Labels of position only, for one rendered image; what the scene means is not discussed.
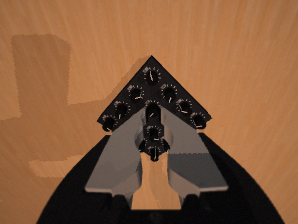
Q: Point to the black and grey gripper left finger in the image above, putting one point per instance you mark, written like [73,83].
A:
[113,166]

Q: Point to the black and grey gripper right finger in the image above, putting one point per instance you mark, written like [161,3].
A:
[197,165]

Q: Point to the black knob box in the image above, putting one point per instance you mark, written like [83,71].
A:
[153,86]

